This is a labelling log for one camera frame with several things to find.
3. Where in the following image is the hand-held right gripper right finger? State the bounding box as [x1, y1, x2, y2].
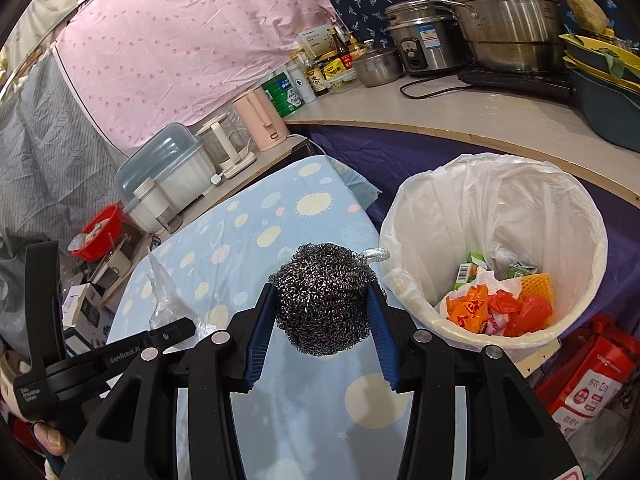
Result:
[364, 282, 576, 480]

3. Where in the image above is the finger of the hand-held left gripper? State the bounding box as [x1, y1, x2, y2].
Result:
[102, 317, 197, 376]

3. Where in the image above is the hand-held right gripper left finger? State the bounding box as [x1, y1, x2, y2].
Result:
[60, 282, 276, 480]

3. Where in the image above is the clear plastic wrapper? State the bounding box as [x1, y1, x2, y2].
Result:
[146, 252, 216, 341]

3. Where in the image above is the steel wool scourer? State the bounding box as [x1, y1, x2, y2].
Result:
[267, 242, 391, 358]

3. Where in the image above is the orange printed snack wrapper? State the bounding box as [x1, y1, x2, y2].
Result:
[445, 284, 490, 335]

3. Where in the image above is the long green cardboard box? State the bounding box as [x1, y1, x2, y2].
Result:
[452, 251, 488, 293]

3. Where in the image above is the white paper towel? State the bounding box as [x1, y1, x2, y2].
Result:
[465, 266, 523, 306]

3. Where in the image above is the red plastic bag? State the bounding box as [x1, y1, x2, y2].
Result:
[487, 292, 553, 338]

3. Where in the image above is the white bin with plastic liner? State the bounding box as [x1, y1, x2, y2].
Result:
[378, 152, 608, 363]

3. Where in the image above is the green drink carton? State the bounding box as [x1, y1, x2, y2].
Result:
[505, 260, 538, 281]

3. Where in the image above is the orange foam net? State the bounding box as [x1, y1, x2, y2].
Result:
[520, 271, 555, 306]

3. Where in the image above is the person's left hand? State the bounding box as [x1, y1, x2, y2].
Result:
[32, 421, 68, 457]

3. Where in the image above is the white cardboard box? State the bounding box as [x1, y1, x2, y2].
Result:
[62, 282, 118, 356]

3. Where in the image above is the red plastic basin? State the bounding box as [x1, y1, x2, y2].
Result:
[70, 203, 123, 262]

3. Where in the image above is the blue planet print blanket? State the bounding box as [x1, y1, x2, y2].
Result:
[105, 155, 418, 480]

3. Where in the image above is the white blender bottle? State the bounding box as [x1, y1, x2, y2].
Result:
[132, 177, 173, 233]

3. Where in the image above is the grey striped cloth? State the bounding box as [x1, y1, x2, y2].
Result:
[0, 47, 126, 281]

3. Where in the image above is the wooden stool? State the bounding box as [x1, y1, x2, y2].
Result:
[505, 340, 561, 378]

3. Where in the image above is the white dish rack blue lid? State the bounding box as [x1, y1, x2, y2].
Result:
[116, 122, 217, 233]

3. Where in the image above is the glass electric kettle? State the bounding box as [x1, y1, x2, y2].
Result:
[195, 112, 258, 179]

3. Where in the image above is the red white package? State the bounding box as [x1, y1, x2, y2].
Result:
[535, 315, 640, 441]

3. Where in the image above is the pink electric kettle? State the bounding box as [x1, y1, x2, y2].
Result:
[232, 87, 291, 153]

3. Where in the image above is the green tin can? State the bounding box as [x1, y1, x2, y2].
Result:
[262, 72, 305, 118]

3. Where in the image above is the clear food container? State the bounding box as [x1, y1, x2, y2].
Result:
[327, 70, 358, 93]

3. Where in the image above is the white slim bottle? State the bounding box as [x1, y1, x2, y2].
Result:
[286, 62, 317, 106]

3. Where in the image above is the dark sauce bottle cream label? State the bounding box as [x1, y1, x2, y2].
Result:
[304, 57, 331, 98]

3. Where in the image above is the small steel pot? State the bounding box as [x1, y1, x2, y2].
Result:
[352, 40, 405, 88]

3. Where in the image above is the pink dotted cloth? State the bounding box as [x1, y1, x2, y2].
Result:
[52, 0, 361, 158]

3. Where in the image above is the black induction cooktop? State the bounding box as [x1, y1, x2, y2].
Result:
[457, 62, 576, 101]

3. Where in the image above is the sauce bottle red label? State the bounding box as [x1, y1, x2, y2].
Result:
[335, 25, 353, 61]

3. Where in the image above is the steel rice cooker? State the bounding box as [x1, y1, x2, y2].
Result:
[385, 0, 473, 77]

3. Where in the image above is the white green carton box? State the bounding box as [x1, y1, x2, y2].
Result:
[295, 25, 337, 61]

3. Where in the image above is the blue plastic basin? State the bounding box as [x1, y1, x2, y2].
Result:
[570, 67, 640, 153]

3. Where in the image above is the large stacked steel steamer pot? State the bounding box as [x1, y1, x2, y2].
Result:
[430, 0, 568, 75]

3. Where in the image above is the tan loofah sponge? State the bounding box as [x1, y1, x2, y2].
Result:
[566, 0, 610, 36]

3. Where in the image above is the black power cable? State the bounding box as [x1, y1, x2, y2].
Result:
[398, 80, 463, 100]

